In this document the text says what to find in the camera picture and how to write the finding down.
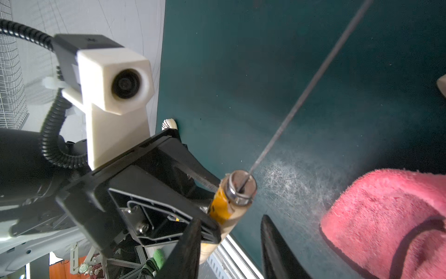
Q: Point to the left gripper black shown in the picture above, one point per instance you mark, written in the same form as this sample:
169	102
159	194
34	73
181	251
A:
157	193

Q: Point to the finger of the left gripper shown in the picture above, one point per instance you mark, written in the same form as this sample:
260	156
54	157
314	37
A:
278	260

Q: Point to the pink rag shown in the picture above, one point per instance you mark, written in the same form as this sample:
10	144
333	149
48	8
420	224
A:
391	224

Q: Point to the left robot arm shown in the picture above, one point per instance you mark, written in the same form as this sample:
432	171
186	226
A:
28	248

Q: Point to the white rope ball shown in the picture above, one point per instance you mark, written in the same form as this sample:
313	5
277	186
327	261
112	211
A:
169	124

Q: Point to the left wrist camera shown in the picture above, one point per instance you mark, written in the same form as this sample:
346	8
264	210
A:
111	85

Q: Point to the white wire basket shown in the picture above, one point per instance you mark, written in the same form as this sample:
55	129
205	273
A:
14	110

